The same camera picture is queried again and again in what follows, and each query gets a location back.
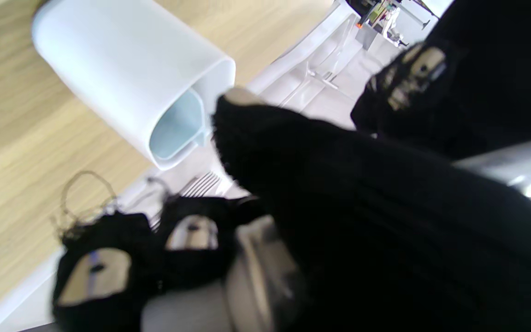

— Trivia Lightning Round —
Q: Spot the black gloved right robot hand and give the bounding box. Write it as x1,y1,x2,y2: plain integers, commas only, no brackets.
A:
53,0,531,332

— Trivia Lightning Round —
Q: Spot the white divided toothbrush holder cup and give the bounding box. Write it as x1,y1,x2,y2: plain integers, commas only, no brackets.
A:
31,0,237,171

